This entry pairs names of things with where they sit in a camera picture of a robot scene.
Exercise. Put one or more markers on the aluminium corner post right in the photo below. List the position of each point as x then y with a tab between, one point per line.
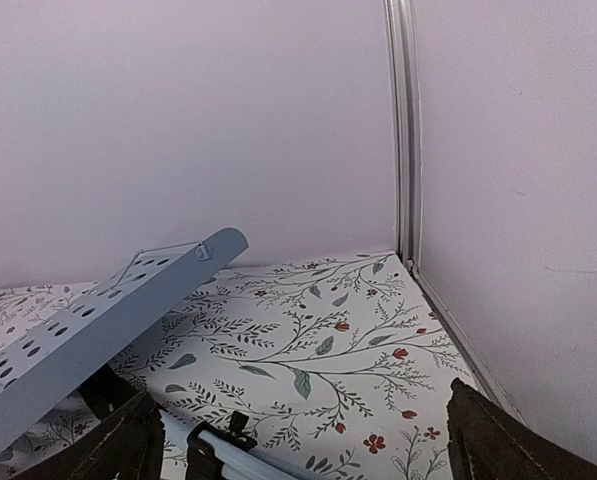
407	122

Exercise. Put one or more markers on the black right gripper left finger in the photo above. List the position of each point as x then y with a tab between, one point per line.
126	445

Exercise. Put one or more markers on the white perforated music stand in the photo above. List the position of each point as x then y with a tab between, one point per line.
70	353

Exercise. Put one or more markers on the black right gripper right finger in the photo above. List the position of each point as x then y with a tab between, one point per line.
487	443

